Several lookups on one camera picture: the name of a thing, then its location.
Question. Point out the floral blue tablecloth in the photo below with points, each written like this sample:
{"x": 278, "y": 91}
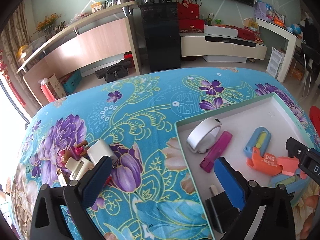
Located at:
{"x": 151, "y": 194}

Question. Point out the gold patterned harmonica box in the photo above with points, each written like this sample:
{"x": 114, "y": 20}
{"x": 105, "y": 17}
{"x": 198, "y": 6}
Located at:
{"x": 61, "y": 178}

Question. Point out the white hair claw clip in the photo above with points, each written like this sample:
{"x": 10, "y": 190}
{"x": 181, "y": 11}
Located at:
{"x": 78, "y": 167}

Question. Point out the orange flower vase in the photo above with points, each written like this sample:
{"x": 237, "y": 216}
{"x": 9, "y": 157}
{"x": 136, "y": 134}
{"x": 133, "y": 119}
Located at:
{"x": 47, "y": 25}

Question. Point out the red paper bag floor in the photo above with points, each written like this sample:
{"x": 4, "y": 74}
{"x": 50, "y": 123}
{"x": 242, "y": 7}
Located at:
{"x": 52, "y": 88}

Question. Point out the teal storage crate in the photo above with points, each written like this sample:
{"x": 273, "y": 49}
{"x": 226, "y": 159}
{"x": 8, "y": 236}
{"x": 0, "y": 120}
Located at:
{"x": 71, "y": 81}

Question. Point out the red gift bag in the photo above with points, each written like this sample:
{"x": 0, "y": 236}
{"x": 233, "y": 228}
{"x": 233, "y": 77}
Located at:
{"x": 188, "y": 14}

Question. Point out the black chair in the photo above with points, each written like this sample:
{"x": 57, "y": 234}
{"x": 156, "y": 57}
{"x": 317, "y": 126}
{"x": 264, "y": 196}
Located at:
{"x": 307, "y": 56}

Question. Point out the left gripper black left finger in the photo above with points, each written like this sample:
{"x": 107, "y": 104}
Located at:
{"x": 81, "y": 194}

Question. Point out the black power adapter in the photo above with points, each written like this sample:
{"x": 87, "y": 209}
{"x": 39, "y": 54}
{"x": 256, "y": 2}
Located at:
{"x": 220, "y": 212}

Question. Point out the long blue orange utility knife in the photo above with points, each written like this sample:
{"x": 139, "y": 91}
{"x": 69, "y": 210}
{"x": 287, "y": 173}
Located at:
{"x": 257, "y": 157}

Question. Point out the white TV stand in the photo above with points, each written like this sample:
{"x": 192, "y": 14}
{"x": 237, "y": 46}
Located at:
{"x": 215, "y": 48}

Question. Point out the white charger plug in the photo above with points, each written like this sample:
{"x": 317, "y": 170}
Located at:
{"x": 100, "y": 149}

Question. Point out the black water dispenser cabinet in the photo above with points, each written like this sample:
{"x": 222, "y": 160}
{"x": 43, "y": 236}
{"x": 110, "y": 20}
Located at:
{"x": 162, "y": 35}

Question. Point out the white smart band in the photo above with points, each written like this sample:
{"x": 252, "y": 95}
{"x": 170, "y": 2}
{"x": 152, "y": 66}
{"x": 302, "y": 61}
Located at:
{"x": 204, "y": 135}

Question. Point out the wooden curved shelf desk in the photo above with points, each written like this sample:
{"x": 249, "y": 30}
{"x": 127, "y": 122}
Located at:
{"x": 107, "y": 40}

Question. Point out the black bag on floor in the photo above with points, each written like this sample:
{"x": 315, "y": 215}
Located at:
{"x": 115, "y": 71}

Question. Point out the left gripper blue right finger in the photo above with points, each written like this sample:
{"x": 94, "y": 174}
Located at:
{"x": 237, "y": 188}

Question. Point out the red plastic stool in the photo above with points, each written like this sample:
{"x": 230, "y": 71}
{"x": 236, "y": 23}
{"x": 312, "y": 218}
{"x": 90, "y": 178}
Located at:
{"x": 314, "y": 115}

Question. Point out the purple lighter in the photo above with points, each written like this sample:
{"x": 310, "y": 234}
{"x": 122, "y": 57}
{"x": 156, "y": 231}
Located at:
{"x": 216, "y": 151}

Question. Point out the white desk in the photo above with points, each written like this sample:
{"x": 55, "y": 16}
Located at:
{"x": 278, "y": 37}

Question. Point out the pink doll figure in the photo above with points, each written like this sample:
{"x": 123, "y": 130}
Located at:
{"x": 76, "y": 152}

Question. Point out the teal white tray box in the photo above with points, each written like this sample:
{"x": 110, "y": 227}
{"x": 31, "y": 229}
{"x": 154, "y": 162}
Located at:
{"x": 241, "y": 119}

